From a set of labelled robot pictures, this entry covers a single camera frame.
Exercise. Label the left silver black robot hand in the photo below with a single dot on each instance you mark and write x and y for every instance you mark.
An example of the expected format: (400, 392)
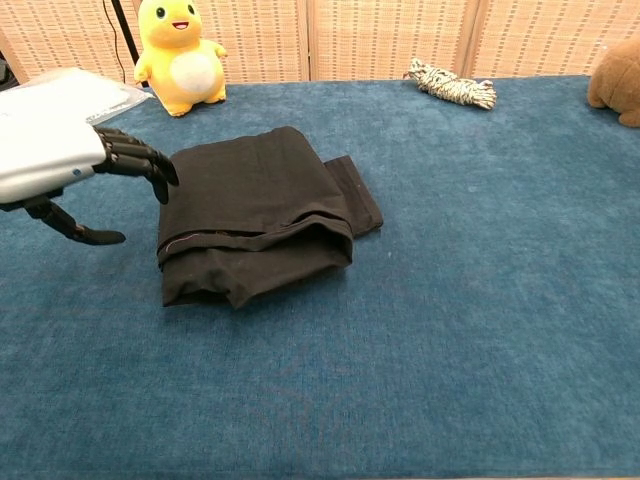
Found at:
(45, 155)

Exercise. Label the black trousers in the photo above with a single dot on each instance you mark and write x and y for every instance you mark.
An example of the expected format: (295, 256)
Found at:
(250, 200)

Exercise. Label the clear plastic bag white garment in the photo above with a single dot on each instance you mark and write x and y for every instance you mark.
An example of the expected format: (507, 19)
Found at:
(100, 92)

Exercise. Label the black tripod stand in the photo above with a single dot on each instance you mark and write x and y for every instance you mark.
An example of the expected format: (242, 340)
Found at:
(125, 30)

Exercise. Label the yellow plush dinosaur toy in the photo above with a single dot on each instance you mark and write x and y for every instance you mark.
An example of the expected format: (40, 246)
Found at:
(180, 75)

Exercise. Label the bamboo folding screen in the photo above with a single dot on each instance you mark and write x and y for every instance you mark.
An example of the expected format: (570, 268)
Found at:
(350, 35)

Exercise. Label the dark blue tablecloth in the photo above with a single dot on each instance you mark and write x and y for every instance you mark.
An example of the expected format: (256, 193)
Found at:
(320, 375)

